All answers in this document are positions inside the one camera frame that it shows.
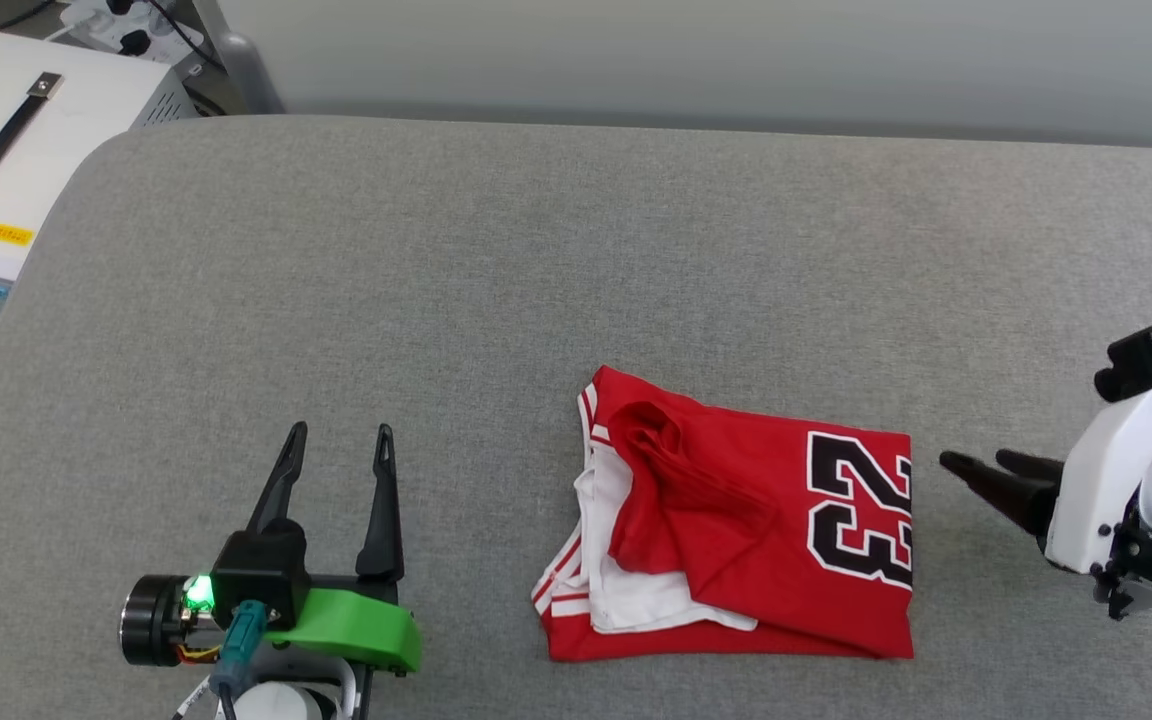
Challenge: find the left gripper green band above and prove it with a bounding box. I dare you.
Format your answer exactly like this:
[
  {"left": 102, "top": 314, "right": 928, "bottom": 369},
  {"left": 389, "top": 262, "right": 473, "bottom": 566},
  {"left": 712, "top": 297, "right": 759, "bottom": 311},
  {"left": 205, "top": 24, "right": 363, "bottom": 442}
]
[{"left": 119, "top": 421, "right": 423, "bottom": 674}]

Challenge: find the white power strip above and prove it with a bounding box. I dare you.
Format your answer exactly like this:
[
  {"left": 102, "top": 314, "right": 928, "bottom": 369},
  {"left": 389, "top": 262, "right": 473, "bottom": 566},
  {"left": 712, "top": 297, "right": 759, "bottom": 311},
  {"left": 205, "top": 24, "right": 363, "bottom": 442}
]
[{"left": 60, "top": 0, "right": 209, "bottom": 63}]

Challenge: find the white equipment box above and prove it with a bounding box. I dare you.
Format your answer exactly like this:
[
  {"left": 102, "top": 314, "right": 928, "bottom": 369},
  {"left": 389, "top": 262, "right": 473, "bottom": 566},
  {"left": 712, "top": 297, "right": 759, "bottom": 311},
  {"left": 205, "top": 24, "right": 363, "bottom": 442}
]
[{"left": 0, "top": 31, "right": 200, "bottom": 322}]

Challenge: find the red basketball jersey number 23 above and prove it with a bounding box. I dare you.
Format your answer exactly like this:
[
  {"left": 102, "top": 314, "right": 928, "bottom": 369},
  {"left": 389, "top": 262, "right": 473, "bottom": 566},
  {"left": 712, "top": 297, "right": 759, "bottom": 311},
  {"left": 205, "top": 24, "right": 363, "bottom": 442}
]
[{"left": 531, "top": 365, "right": 915, "bottom": 663}]

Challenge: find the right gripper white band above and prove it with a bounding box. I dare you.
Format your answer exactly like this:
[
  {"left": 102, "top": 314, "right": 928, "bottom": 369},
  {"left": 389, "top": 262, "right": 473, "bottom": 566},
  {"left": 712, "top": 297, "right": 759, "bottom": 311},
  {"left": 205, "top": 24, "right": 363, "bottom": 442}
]
[{"left": 938, "top": 385, "right": 1152, "bottom": 619}]

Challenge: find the black handle with metal ends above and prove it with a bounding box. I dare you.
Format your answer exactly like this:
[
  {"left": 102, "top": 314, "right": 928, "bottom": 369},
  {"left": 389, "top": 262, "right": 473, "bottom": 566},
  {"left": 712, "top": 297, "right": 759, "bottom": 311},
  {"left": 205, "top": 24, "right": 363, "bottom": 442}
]
[{"left": 0, "top": 72, "right": 65, "bottom": 205}]

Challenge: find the grey metal post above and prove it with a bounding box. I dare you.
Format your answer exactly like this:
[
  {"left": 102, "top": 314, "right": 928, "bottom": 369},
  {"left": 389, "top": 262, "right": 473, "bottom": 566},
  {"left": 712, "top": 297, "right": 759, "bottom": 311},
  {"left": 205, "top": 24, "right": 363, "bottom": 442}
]
[{"left": 191, "top": 0, "right": 286, "bottom": 114}]

